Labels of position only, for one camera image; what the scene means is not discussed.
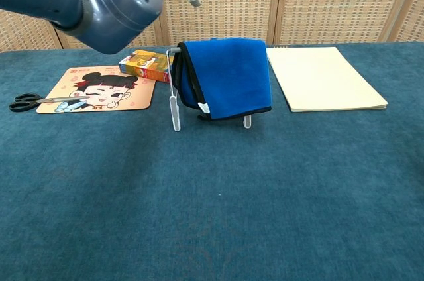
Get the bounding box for teal table cover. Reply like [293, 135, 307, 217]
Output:
[0, 41, 424, 281]

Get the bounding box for pale yellow notepad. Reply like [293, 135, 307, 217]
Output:
[265, 46, 389, 113]

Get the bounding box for woven folding screen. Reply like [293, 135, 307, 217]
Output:
[0, 0, 424, 52]

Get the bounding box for metal wire rack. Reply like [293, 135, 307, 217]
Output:
[165, 47, 254, 132]

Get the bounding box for black handled scissors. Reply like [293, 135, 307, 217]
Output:
[9, 93, 82, 112]

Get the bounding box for cartoon girl mouse pad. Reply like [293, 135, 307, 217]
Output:
[35, 65, 157, 115]

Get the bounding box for colourful cardboard box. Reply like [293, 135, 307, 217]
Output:
[118, 49, 175, 84]

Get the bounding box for grey and blue cloth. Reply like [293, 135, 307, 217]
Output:
[172, 38, 273, 122]

